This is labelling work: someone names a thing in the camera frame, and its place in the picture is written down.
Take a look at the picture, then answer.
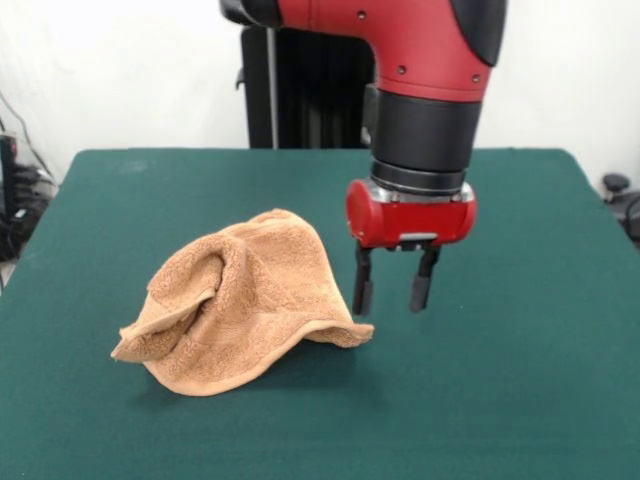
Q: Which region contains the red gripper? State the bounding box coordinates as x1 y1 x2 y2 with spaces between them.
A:
345 178 478 317

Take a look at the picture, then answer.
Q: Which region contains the tan terry cloth towel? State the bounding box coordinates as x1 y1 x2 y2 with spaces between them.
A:
109 209 375 399

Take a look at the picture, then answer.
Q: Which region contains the dark green table cloth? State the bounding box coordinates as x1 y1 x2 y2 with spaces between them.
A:
0 147 640 480

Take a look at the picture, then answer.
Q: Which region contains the black electronics box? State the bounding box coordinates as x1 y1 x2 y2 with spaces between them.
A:
0 132 20 262

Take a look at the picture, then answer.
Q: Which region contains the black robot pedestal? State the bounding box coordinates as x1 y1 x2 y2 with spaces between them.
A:
234 27 379 150

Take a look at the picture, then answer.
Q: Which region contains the black cable bundle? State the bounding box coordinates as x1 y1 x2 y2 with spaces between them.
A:
13 164 60 211

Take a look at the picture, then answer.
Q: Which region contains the grey wall cable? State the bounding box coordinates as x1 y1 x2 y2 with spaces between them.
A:
0 92 56 181

